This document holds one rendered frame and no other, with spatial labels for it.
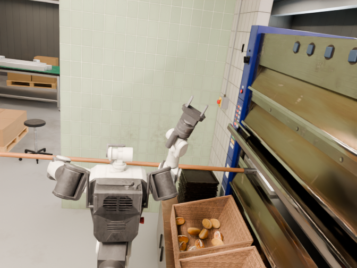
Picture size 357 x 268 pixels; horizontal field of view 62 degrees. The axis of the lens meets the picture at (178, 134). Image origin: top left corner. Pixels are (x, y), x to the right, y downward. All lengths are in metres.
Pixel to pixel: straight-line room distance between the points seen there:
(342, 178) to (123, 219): 0.92
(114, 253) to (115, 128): 1.87
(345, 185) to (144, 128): 2.24
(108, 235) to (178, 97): 1.94
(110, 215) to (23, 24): 9.67
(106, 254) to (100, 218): 0.23
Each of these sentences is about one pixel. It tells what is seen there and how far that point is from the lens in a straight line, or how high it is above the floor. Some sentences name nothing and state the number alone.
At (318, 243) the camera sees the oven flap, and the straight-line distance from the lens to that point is 1.21.
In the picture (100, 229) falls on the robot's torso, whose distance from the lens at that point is 1.41.
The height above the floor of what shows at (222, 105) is 1.44.
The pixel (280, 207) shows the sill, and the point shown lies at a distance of 1.83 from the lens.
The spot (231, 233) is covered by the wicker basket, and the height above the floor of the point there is 0.69.
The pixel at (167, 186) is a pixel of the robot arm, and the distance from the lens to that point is 1.43.
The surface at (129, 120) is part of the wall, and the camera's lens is 3.14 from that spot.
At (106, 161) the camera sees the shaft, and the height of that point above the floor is 1.20.
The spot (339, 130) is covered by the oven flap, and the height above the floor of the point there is 1.76.
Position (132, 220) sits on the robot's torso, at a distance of 1.37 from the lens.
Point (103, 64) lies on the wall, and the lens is 3.05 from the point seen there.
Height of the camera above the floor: 2.06
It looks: 19 degrees down
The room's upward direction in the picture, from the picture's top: 7 degrees clockwise
